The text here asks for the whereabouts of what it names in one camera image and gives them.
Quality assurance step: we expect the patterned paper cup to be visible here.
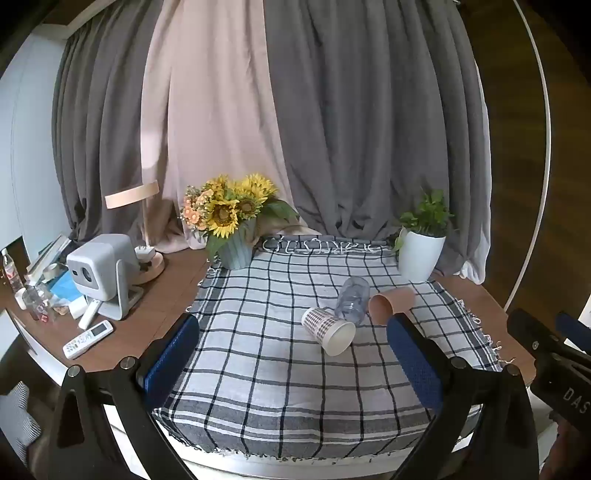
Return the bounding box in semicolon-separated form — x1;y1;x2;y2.
301;307;356;357

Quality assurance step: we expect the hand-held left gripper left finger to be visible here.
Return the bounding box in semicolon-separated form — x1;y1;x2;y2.
46;313;201;480

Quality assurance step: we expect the striped grey cloth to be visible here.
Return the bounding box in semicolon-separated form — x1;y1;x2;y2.
0;382;42;468

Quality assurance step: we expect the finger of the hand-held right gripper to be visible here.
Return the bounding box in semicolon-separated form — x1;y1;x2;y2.
506;308;575;367
555;312;591;355

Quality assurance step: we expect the grey projector on stand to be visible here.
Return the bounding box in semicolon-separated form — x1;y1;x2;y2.
67;234;144;320

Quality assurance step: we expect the checked grey white cloth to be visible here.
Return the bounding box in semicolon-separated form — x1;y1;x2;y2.
152;234;515;462

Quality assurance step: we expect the white remote control with buttons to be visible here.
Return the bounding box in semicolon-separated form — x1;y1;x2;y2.
63;320;114;360

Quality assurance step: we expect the white plant pot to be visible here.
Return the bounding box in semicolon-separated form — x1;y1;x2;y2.
398;227;447;283

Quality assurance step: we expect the sunflower bouquet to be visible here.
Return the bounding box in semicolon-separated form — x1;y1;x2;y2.
180;174;301;261

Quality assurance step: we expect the small clear bottle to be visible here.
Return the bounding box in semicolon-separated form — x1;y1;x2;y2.
21;284;51;321

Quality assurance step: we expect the brown paper cup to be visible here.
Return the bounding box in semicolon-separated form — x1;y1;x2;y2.
368;288;416;325

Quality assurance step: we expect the blue packet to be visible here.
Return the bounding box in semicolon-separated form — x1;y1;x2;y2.
48;270;77;302

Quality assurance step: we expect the grey curtain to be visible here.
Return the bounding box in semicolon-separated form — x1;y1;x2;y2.
265;0;492;283
52;0;178;245

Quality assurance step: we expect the pink curtain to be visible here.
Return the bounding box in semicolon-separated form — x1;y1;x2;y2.
139;0;319;254

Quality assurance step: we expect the white hoop tube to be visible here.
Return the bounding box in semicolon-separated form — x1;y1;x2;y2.
501;0;553;315

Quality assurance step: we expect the green leafy plant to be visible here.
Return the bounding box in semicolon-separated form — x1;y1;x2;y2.
393;188;456;252

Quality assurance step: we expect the slim white remote control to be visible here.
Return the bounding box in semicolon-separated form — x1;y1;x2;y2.
78;299;101;330

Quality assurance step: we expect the clear plastic cup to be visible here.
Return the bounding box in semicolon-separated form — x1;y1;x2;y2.
333;277;371;324

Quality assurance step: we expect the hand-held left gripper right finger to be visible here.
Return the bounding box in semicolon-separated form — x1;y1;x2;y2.
385;313;541;480

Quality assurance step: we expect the ribbed grey-blue vase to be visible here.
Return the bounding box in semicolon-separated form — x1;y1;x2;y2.
213;217;257;270

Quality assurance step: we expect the plastic water bottle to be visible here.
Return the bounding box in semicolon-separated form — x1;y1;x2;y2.
1;248;25;294

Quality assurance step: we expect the white desk lamp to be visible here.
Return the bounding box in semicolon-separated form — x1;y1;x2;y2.
104;180;165;284

